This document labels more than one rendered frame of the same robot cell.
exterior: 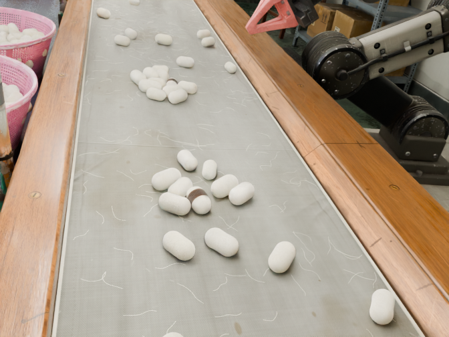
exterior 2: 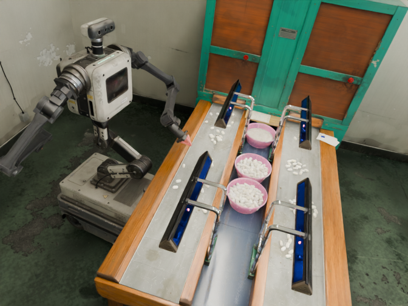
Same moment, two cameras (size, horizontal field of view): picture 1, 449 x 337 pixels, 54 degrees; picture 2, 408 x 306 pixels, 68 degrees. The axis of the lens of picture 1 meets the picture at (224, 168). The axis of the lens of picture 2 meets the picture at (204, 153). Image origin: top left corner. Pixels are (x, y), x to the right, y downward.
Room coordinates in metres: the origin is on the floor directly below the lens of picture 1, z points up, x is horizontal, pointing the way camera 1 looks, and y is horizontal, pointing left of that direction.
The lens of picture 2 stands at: (2.17, 0.86, 2.18)
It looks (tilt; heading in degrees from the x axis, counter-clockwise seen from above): 40 degrees down; 208
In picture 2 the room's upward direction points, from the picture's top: 8 degrees clockwise
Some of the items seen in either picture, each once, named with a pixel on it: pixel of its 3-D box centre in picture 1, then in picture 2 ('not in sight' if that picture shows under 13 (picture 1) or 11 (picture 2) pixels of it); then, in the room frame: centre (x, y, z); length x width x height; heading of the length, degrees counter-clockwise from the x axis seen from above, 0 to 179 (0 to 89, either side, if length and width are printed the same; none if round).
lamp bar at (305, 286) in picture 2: not in sight; (305, 226); (1.11, 0.89, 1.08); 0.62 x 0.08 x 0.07; 17
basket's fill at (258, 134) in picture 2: not in sight; (259, 137); (0.11, 0.28, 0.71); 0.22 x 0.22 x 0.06
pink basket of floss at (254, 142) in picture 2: not in sight; (259, 136); (0.11, 0.28, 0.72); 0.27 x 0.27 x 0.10
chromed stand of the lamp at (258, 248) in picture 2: not in sight; (277, 244); (1.14, 0.81, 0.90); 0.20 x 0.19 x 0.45; 17
